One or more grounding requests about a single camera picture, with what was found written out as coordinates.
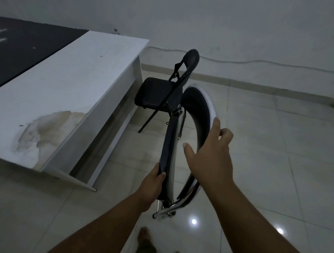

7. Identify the person's right hand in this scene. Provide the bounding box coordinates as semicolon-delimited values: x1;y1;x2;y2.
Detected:
184;117;234;189

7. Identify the person's left hand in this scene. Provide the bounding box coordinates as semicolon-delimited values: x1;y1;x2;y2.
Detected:
139;162;167;210

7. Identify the chrome folding chair black seat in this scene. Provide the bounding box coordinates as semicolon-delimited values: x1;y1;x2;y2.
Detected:
152;84;217;221

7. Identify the person's left forearm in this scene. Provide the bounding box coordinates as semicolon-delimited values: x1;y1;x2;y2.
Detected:
48;200;147;253

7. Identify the person's right forearm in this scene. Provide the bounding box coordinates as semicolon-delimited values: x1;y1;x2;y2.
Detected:
203;180;300;253

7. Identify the person's bare foot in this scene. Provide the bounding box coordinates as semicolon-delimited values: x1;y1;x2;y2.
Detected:
137;226;157;253

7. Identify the white table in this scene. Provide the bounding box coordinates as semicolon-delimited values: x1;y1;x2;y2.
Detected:
0;30;150;192

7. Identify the black mat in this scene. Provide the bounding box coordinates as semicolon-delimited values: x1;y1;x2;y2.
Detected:
0;16;89;87

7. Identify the white cable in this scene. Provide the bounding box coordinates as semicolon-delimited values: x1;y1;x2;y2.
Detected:
142;46;334;72

